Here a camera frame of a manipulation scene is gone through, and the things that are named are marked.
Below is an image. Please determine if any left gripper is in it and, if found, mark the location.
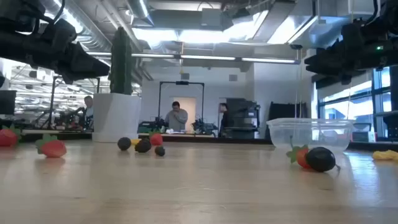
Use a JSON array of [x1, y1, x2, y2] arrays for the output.
[[46, 40, 110, 85]]

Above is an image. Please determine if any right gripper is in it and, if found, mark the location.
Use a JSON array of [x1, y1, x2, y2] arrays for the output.
[[304, 42, 393, 85]]

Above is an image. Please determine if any dark round toy fruit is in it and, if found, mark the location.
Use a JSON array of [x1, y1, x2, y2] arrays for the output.
[[117, 136, 132, 152]]

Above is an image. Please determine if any red toy strawberry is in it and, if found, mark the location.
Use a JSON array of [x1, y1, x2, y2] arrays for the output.
[[285, 135, 312, 170], [35, 133, 68, 159], [0, 123, 22, 147], [148, 131, 164, 147]]

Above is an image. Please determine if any black toy blackberry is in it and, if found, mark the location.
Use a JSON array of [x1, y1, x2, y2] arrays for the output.
[[134, 138, 153, 154]]

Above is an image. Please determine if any black toy plum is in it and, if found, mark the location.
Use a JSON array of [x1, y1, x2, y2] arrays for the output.
[[305, 146, 341, 173]]

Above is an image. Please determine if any clear plastic tupperware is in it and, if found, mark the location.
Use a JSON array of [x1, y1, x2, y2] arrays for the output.
[[266, 117, 356, 153]]

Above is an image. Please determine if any person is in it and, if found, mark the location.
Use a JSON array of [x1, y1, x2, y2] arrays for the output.
[[164, 101, 189, 132], [218, 102, 230, 138], [82, 95, 95, 130]]

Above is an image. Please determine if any white planter pot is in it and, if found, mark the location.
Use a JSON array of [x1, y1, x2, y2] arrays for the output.
[[91, 92, 142, 143]]

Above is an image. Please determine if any background work table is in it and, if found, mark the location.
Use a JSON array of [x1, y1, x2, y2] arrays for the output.
[[138, 132, 215, 138], [21, 129, 93, 135]]

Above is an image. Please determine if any grey labelled box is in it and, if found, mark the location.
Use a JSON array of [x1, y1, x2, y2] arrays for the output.
[[352, 130, 376, 143]]

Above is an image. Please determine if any black office desk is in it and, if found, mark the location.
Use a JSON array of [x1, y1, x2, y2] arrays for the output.
[[374, 110, 398, 141]]

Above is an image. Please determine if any black equipment cabinet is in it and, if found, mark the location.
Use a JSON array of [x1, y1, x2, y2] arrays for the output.
[[225, 98, 261, 139]]

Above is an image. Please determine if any long ceiling light strip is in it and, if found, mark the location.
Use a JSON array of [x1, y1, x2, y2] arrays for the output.
[[86, 51, 301, 65]]

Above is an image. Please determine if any silver air duct hood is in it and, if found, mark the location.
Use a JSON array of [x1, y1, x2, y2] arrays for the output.
[[267, 0, 346, 49]]

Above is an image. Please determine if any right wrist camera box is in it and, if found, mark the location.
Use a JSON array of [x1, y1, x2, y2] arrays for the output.
[[341, 23, 374, 52]]

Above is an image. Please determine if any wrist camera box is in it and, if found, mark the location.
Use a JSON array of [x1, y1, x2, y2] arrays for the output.
[[42, 18, 78, 44], [341, 23, 374, 52]]

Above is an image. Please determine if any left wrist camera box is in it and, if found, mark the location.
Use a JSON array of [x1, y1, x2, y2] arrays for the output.
[[42, 18, 78, 44]]

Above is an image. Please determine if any black gantry frame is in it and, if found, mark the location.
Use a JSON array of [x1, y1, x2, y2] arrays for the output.
[[48, 75, 101, 130], [157, 80, 205, 133]]

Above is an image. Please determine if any black wall panel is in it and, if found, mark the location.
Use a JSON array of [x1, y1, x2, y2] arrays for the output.
[[267, 101, 308, 139]]

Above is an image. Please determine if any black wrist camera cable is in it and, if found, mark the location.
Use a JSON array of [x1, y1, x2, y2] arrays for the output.
[[51, 0, 67, 25]]

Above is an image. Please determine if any black rig post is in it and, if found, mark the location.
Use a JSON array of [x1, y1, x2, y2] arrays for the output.
[[390, 65, 398, 111]]

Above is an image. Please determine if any silver ventilation duct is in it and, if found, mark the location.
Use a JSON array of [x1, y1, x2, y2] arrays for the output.
[[126, 0, 155, 27]]

